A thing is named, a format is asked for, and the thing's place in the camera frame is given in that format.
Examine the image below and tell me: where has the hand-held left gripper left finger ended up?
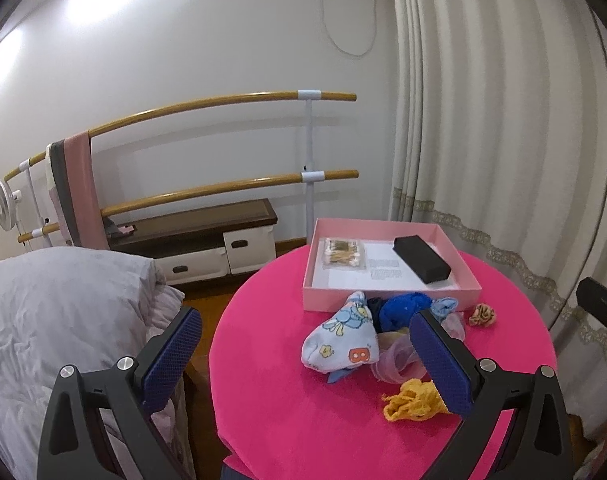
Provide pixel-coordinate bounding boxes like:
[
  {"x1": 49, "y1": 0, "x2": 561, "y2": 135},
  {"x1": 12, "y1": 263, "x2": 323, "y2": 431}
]
[{"x1": 36, "y1": 304, "x2": 204, "y2": 480}]

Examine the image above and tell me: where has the small white fan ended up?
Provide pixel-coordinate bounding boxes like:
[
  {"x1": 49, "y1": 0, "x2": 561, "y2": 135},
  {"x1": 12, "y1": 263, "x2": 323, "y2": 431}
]
[{"x1": 0, "y1": 180, "x2": 25, "y2": 233}]

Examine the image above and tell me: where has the black rectangular case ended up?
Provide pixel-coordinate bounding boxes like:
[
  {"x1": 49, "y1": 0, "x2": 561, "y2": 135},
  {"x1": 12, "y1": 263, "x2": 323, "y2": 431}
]
[{"x1": 392, "y1": 235, "x2": 453, "y2": 285}]

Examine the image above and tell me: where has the low brown topped cabinet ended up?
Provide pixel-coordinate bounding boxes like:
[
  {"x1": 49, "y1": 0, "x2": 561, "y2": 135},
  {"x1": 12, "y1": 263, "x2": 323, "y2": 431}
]
[{"x1": 106, "y1": 198, "x2": 279, "y2": 288}]

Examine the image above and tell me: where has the brown orange patterned scrunchie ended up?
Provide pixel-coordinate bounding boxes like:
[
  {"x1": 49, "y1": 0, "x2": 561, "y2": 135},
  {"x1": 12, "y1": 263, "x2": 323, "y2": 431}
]
[{"x1": 468, "y1": 303, "x2": 498, "y2": 329}]

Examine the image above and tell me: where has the pale lavender duvet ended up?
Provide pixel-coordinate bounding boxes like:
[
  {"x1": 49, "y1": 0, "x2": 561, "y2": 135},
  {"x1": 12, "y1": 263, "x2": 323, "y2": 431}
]
[{"x1": 0, "y1": 246, "x2": 197, "y2": 480}]

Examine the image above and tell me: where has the small white drawer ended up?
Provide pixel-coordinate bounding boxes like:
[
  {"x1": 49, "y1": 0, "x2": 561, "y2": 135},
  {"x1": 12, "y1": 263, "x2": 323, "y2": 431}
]
[{"x1": 224, "y1": 225, "x2": 275, "y2": 275}]

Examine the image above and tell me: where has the wooden ballet barre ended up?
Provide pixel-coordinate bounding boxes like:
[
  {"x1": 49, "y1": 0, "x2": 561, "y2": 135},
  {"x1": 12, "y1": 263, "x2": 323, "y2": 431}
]
[{"x1": 4, "y1": 90, "x2": 359, "y2": 251}]

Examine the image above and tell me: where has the cotton swab packet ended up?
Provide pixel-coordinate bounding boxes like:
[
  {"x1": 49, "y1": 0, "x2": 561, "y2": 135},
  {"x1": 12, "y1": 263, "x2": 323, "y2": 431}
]
[{"x1": 322, "y1": 239, "x2": 367, "y2": 271}]

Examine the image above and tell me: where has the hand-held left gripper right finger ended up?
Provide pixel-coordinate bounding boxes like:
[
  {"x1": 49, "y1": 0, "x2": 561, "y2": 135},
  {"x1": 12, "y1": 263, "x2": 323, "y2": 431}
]
[{"x1": 409, "y1": 309, "x2": 570, "y2": 480}]

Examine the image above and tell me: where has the yellow scrunchie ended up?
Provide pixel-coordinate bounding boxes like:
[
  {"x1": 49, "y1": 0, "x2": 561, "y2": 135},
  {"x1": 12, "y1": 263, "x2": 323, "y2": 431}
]
[{"x1": 382, "y1": 379, "x2": 451, "y2": 423}]

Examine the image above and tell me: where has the wide white drawer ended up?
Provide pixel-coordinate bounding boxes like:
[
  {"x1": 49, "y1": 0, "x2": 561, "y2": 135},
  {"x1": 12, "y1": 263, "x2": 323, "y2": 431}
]
[{"x1": 156, "y1": 247, "x2": 230, "y2": 287}]

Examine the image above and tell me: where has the navy blue scrunchie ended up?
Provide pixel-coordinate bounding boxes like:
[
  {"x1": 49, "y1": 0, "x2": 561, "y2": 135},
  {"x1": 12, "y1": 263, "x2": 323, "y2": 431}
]
[{"x1": 366, "y1": 297, "x2": 390, "y2": 333}]

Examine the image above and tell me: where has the royal blue scrunchie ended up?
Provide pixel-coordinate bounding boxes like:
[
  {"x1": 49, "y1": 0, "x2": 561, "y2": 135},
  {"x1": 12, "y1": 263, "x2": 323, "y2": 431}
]
[{"x1": 376, "y1": 292, "x2": 434, "y2": 333}]

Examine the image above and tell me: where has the cream curtain with lace trim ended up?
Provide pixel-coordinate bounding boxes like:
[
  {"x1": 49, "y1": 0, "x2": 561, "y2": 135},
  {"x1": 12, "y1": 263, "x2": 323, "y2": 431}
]
[{"x1": 387, "y1": 0, "x2": 607, "y2": 441}]

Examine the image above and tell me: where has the pink and grey towel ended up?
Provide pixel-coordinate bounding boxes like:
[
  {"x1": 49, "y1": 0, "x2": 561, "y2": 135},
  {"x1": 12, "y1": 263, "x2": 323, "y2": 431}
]
[{"x1": 46, "y1": 132, "x2": 109, "y2": 251}]

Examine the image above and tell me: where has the cartoon print white cloth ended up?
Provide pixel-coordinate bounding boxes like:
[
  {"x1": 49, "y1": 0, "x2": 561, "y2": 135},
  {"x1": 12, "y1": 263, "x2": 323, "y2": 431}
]
[{"x1": 301, "y1": 291, "x2": 381, "y2": 386}]

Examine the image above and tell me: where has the pink cardboard box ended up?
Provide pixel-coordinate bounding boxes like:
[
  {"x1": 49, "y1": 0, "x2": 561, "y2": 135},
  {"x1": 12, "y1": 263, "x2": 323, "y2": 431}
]
[{"x1": 302, "y1": 217, "x2": 483, "y2": 313}]

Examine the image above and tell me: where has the light blue scrunchie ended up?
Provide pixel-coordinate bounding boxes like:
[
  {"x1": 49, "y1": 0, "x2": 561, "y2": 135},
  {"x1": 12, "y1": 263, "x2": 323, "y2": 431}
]
[{"x1": 431, "y1": 297, "x2": 459, "y2": 322}]

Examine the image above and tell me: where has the white power cable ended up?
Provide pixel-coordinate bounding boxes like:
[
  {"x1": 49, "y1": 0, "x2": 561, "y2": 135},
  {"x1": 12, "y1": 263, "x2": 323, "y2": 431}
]
[{"x1": 316, "y1": 0, "x2": 377, "y2": 57}]

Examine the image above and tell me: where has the round table with pink cloth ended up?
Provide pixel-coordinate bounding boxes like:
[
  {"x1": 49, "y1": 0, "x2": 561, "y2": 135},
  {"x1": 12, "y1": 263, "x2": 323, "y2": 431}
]
[{"x1": 208, "y1": 245, "x2": 559, "y2": 480}]

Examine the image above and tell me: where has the sheer pink scrunchie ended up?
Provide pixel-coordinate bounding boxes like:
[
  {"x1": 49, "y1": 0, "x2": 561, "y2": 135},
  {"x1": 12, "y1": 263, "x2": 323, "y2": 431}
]
[{"x1": 371, "y1": 314, "x2": 467, "y2": 383}]

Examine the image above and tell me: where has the printed white paper sheet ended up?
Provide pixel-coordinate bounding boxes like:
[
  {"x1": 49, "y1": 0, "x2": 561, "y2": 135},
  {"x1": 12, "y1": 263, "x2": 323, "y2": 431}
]
[{"x1": 366, "y1": 255, "x2": 409, "y2": 282}]

